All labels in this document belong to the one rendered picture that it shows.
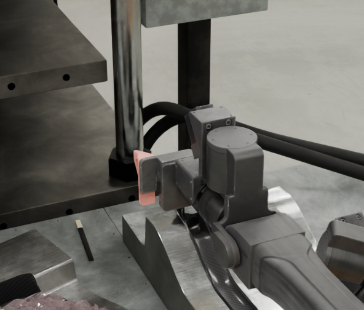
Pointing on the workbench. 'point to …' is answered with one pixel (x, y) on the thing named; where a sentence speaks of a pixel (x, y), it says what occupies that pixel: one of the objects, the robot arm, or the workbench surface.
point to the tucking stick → (84, 240)
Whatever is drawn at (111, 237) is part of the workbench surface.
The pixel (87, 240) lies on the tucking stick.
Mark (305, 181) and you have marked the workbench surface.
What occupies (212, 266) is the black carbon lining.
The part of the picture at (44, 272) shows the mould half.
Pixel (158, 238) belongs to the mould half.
